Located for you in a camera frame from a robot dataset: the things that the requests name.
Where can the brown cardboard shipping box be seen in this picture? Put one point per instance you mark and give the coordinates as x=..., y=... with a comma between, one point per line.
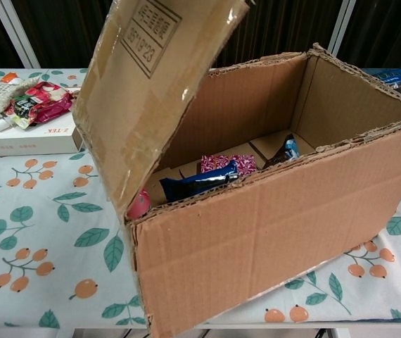
x=256, y=246

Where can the flat white carton box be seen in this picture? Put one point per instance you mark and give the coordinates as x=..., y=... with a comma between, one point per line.
x=28, y=141

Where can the pink patterned packet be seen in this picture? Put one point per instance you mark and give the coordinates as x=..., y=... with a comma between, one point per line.
x=214, y=163

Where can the dark blue snack packet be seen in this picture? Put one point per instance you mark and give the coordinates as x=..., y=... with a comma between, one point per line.
x=186, y=184

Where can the pink round object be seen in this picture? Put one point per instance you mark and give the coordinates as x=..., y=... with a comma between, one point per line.
x=139, y=206

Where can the blue black wrapper packet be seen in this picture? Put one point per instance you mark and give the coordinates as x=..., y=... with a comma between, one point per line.
x=288, y=149

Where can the floral fruit print tablecloth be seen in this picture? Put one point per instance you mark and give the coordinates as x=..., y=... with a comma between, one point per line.
x=56, y=218

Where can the red pink snack bag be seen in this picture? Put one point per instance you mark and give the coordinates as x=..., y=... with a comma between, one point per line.
x=52, y=105

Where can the dark pleated curtain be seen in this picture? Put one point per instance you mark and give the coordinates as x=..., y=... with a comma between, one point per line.
x=292, y=24

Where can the black spouted drink pouch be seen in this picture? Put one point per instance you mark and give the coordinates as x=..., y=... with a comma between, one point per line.
x=23, y=109

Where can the orange snack packet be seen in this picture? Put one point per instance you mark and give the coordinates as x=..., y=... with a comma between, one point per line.
x=10, y=76

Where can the white slanted frame post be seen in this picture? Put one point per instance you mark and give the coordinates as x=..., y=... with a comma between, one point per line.
x=14, y=31
x=343, y=21

